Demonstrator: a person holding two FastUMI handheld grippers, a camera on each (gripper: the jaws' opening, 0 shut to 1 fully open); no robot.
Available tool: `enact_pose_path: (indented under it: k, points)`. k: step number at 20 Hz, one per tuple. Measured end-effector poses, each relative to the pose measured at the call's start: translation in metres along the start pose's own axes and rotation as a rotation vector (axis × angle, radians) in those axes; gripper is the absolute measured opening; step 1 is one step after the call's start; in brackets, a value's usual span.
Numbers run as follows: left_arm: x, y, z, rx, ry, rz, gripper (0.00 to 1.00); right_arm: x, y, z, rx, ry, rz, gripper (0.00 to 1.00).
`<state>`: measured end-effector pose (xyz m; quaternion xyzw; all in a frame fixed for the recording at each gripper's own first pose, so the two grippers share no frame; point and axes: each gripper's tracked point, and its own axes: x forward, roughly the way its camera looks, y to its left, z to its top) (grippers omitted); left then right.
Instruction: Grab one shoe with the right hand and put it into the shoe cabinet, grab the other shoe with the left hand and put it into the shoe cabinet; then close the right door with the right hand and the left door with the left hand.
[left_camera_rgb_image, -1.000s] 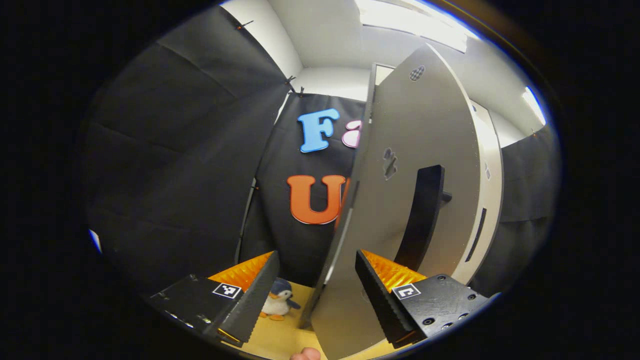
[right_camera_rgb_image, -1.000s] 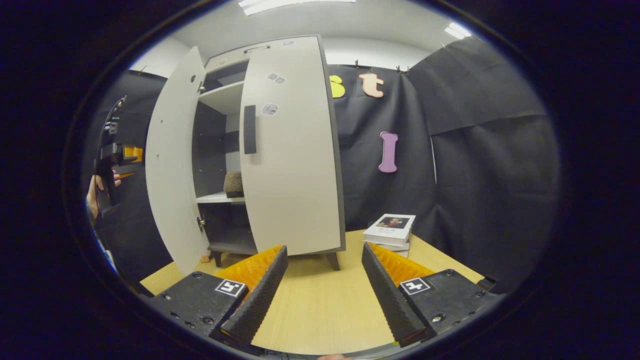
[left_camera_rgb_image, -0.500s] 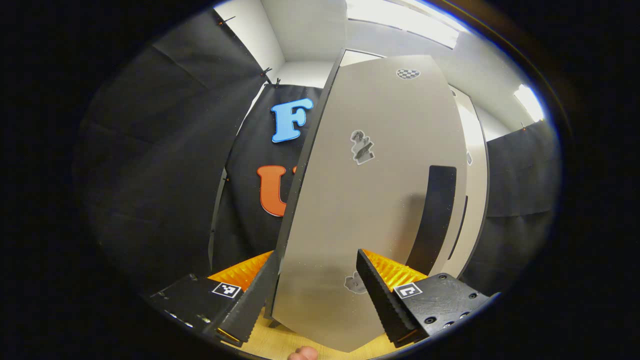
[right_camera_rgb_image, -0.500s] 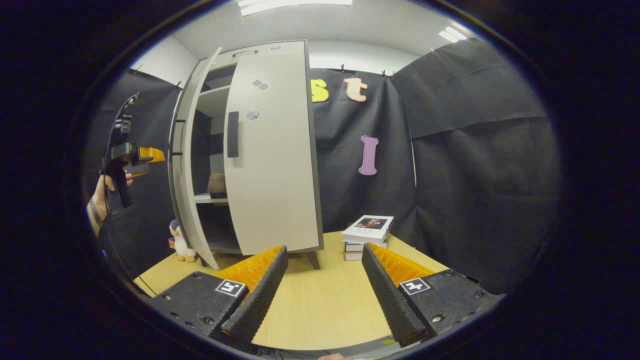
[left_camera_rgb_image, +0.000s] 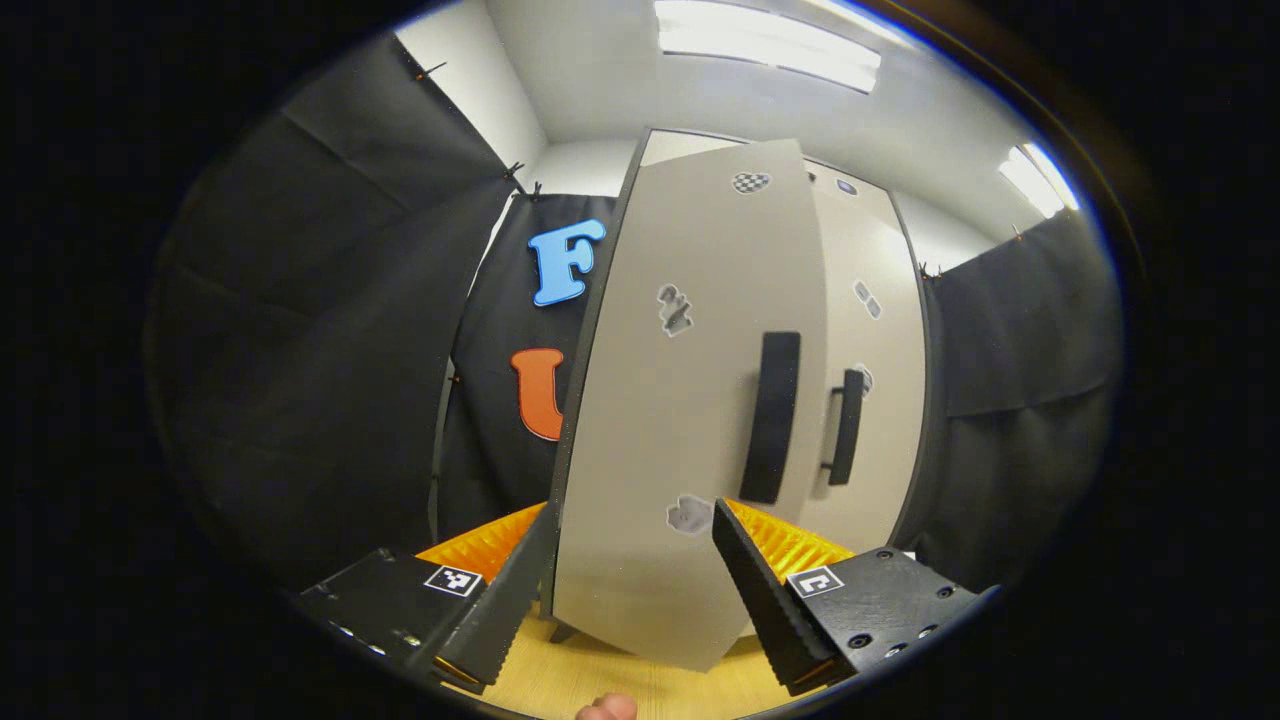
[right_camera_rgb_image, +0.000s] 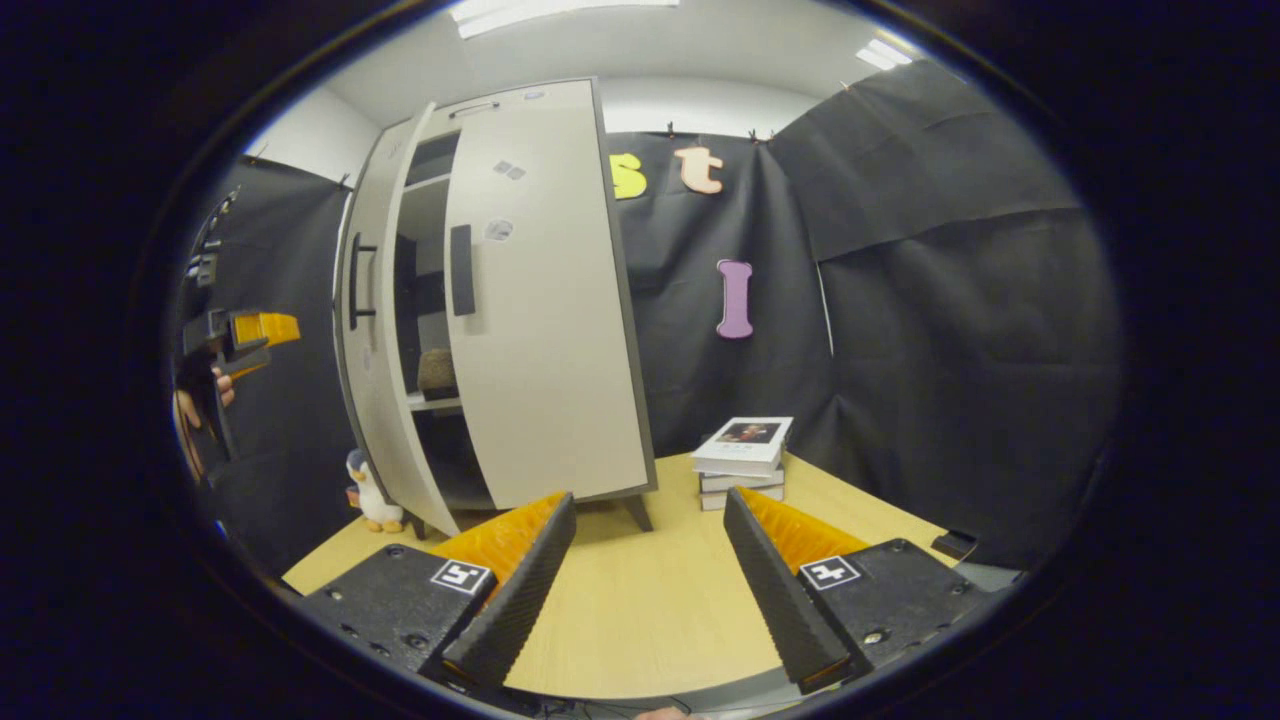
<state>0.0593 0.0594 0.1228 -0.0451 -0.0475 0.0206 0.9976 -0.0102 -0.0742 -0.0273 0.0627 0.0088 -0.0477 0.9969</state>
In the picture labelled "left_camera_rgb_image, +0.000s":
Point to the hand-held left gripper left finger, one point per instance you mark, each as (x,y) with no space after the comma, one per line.
(500,615)

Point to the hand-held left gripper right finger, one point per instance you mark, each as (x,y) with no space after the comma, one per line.
(765,595)

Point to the white shoe cabinet door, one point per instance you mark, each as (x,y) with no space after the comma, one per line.
(680,420)
(885,450)

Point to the white shoe cabinet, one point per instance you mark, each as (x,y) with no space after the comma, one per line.
(573,400)

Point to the ceiling light panel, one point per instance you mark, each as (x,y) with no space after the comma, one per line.
(765,40)
(1040,180)

